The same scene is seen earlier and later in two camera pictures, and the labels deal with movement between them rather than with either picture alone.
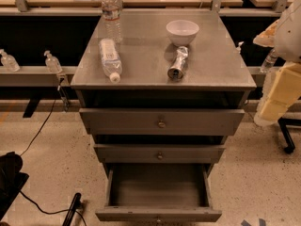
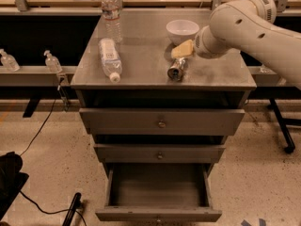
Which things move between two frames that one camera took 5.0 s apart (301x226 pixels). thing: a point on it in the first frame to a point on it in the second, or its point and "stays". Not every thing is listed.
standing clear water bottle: x=112 y=11 stays
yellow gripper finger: x=286 y=89 to x=184 y=49
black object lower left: x=11 y=179 stays
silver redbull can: x=176 y=72 stays
